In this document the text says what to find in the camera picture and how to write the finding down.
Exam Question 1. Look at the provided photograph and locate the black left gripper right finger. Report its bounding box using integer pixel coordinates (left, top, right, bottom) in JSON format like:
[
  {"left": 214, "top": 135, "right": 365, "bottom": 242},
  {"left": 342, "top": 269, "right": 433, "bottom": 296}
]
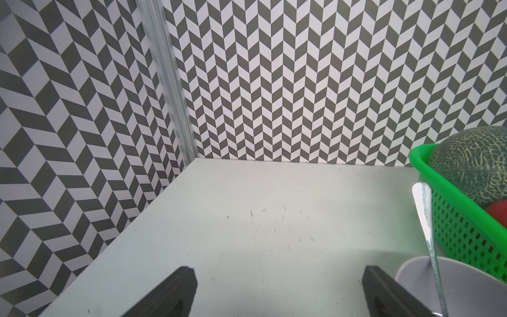
[{"left": 362, "top": 265, "right": 433, "bottom": 317}]

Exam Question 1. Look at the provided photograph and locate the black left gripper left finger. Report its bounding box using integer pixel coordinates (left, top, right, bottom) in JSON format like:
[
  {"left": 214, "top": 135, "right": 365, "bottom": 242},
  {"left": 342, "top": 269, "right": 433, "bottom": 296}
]
[{"left": 122, "top": 266, "right": 198, "bottom": 317}]

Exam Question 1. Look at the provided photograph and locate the green plastic basket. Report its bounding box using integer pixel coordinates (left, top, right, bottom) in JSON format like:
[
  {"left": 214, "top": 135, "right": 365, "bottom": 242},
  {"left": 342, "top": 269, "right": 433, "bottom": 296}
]
[{"left": 409, "top": 144, "right": 506, "bottom": 283}]

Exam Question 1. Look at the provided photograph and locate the red toy fruit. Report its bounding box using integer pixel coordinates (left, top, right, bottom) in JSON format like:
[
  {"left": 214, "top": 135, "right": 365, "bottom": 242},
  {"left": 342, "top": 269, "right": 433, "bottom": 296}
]
[{"left": 486, "top": 200, "right": 507, "bottom": 228}]

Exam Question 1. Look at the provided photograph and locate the green netted melon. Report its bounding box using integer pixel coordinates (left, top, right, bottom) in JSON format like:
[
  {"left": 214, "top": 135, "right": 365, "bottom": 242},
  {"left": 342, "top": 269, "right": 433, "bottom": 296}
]
[{"left": 427, "top": 126, "right": 506, "bottom": 209}]

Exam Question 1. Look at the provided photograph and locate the aluminium corner post left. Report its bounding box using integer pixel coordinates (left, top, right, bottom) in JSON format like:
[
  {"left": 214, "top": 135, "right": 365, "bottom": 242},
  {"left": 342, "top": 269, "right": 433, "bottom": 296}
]
[{"left": 137, "top": 0, "right": 198, "bottom": 166}]

